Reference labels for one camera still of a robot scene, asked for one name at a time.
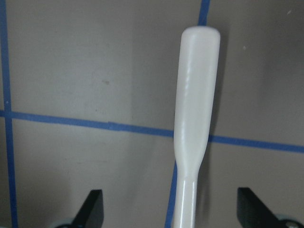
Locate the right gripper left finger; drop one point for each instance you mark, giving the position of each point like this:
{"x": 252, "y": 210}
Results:
{"x": 91, "y": 213}

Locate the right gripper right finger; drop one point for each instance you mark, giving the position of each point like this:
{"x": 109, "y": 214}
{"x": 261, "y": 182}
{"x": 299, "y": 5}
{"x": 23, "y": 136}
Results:
{"x": 253, "y": 213}

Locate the white hand brush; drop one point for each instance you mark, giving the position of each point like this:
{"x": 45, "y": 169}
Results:
{"x": 197, "y": 72}

